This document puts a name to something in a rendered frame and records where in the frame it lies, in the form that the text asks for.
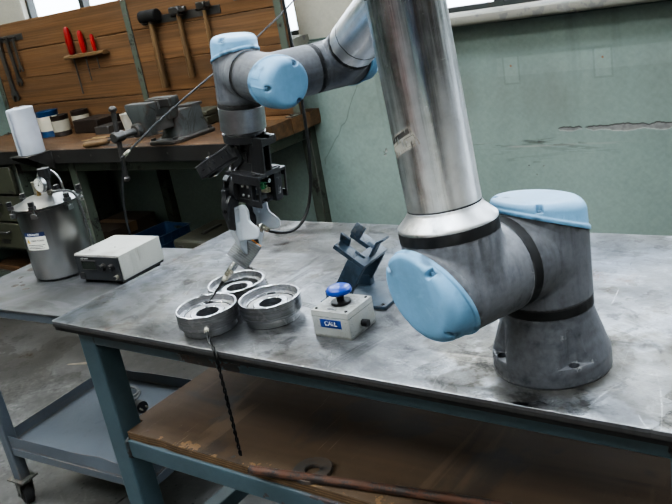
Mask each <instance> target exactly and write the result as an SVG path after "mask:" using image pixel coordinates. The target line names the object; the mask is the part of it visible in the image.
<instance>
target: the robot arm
mask: <svg viewBox="0 0 672 504"><path fill-rule="evenodd" d="M210 50H211V60H210V62H211V64H212V70H213V77H214V84H215V92H216V99H217V106H218V115H219V123H220V131H221V132H222V136H223V142H224V143H225V144H227V145H226V146H225V147H223V148H222V149H220V150H219V151H218V152H216V153H215V154H213V155H211V156H208V157H206V158H205V159H204V160H202V161H201V162H200V163H201V164H199V165H198V166H196V167H195V168H196V170H197V172H198V174H199V175H200V177H201V179H202V180H203V179H205V178H208V177H209V179H210V178H212V177H215V176H218V175H219V174H220V173H221V172H223V169H224V168H225V167H227V170H226V171H224V172H225V175H224V177H223V179H222V181H223V189H222V190H221V193H222V200H221V208H222V213H223V216H224V219H225V222H226V224H227V227H228V229H229V230H230V232H231V234H232V236H233V238H234V240H235V242H236V243H237V245H238V246H239V248H240V249H241V250H242V252H243V253H245V254H248V242H247V240H254V239H255V240H254V241H255V242H257V243H258V244H260V245H261V243H262V239H263V234H264V231H263V233H262V232H260V230H259V228H258V227H257V226H256V224H257V225H259V224H260V222H261V223H263V224H265V225H266V226H268V227H269V228H270V229H275V228H279V227H280V219H279V218H278V217H277V216H276V215H274V214H273V213H271V212H270V210H269V208H268V203H267V202H269V201H271V200H275V201H278V200H280V199H282V198H283V195H288V187H287V177H286V167H285V166H284V165H277V164H272V161H271V152H270V144H272V143H275V142H276V135H275V134H274V133H266V129H265V128H266V126H267V125H266V116H265V107H267V108H272V109H289V108H292V107H294V106H296V105H297V104H298V103H299V102H300V101H301V100H302V99H303V98H304V97H307V96H311V95H315V94H318V93H322V92H326V91H329V90H333V89H337V88H341V87H345V86H353V85H357V84H359V83H361V82H363V81H366V80H369V79H371V78H372V77H374V75H375V74H376V73H377V71H378V72H379V77H380V82H381V86H382V91H383V96H384V101H385V106H386V111H387V116H388V120H389V125H390V130H391V135H392V140H393V145H394V150H395V155H396V159H397V164H398V169H399V174H400V179H401V184H402V189H403V193H404V198H405V203H406V208H407V214H406V216H405V218H404V219H403V221H402V222H401V224H400V225H399V227H398V236H399V240H400V245H401V250H400V251H398V252H396V253H395V254H394V255H393V256H392V257H391V258H390V260H389V262H388V267H387V268H386V279H387V284H388V288H389V291H390V294H391V296H392V299H393V301H394V303H395V305H396V306H397V308H398V310H399V311H400V313H401V314H402V316H403V317H404V318H405V319H406V320H407V321H408V322H409V324H410V325H411V326H412V327H413V328H414V329H415V330H416V331H418V332H419V333H420V334H422V335H423V336H425V337H427V338H429V339H431V340H434V341H438V342H449V341H453V340H455V339H458V338H460V337H462V336H465V335H471V334H474V333H476V332H477V331H478V330H479V329H480V328H482V327H484V326H486V325H488V324H490V323H492V322H494V321H496V320H498V319H499V323H498V327H497V332H496V336H495V340H494V344H493V350H492V354H493V363H494V368H495V371H496V372H497V374H498V375H499V376H500V377H501V378H503V379H504V380H506V381H507V382H509V383H511V384H514V385H517V386H520V387H524V388H529V389H535V390H565V389H571V388H576V387H580V386H584V385H587V384H590V383H592V382H594V381H596V380H598V379H600V378H601V377H603V376H604V375H605V374H606V373H607V372H608V371H609V370H610V369H611V367H612V364H613V355H612V345H611V341H610V339H609V336H608V334H607V332H606V330H605V328H604V325H603V323H602V321H601V319H600V316H599V314H598V312H597V310H596V307H595V303H594V287H593V273H592V258H591V243H590V229H591V225H590V224H589V219H588V210H587V205H586V203H585V201H584V200H583V199H582V198H581V197H580V196H578V195H576V194H573V193H570V192H565V191H558V190H545V189H531V190H517V191H509V192H504V193H500V194H497V195H495V196H493V197H492V198H491V200H490V203H488V202H486V201H485V200H484V199H483V198H482V194H481V189H480V183H479V178H478V172H477V166H476V161H475V155H474V150H473V144H472V139H471V133H470V127H469V122H468V116H467V111H466V105H465V100H464V94H463V89H462V83H461V77H460V72H459V66H458V61H457V55H456V50H455V44H454V38H453V33H452V27H451V22H450V16H449V11H448V5H447V0H353V1H352V3H351V4H350V6H349V7H348V8H347V10H346V11H345V12H344V14H343V15H342V17H341V18H340V19H339V21H338V22H337V24H336V25H335V26H334V28H333V29H332V31H331V32H330V34H329V35H328V36H327V38H326V39H325V40H323V41H319V42H314V43H310V44H305V45H301V46H297V47H292V48H288V49H283V50H279V51H274V52H261V51H260V47H259V46H258V41H257V37H256V35H255V34H253V33H250V32H234V33H225V34H220V35H217V36H215V37H213V38H212V39H211V41H210ZM281 174H283V175H284V185H285V188H282V178H281ZM240 202H242V203H246V206H245V205H243V204H242V205H240V206H239V204H238V203H240Z"/></svg>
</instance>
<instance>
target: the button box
mask: <svg viewBox="0 0 672 504"><path fill-rule="evenodd" d="M344 299H345V300H344V301H342V302H337V298H336V297H330V296H329V297H328V298H327V299H325V300H324V301H322V302H321V303H320V304H318V305H317V306H315V307H314V308H312V309H311V314H312V320H313V325H314V330H315V335H316V336H322V337H329V338H336V339H342V340H349V341H352V340H354V339H355V338H356V337H357V336H359V335H360V334H361V333H362V332H363V331H365V330H366V329H367V328H368V327H370V326H371V325H372V324H373V323H375V322H376V319H375V313H374V307H373V301H372V296H368V295H359V294H347V295H345V296H344Z"/></svg>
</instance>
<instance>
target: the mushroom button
mask: <svg viewBox="0 0 672 504"><path fill-rule="evenodd" d="M351 291H352V288H351V285H350V284H349V283H345V282H338V283H334V284H332V285H330V286H328V287H327V289H326V294H327V295H328V296H330V297H336V298H337V302H342V301H344V300H345V299H344V296H345V295H347V294H349V293H350V292H351Z"/></svg>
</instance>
